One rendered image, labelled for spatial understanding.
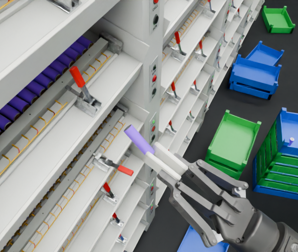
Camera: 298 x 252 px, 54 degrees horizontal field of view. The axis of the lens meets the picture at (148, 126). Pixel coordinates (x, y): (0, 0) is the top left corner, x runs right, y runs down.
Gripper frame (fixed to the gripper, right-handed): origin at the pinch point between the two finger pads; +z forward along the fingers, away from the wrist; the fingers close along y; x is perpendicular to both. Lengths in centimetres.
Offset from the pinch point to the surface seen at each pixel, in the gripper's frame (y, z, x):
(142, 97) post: -16.0, 14.1, 11.0
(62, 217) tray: 14.3, 9.6, 19.6
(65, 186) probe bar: 9.7, 13.3, 17.2
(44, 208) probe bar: 15.6, 13.2, 17.1
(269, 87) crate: -141, -22, 87
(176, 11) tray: -35.4, 21.2, 0.6
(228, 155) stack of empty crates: -73, -23, 84
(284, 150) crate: -71, -36, 53
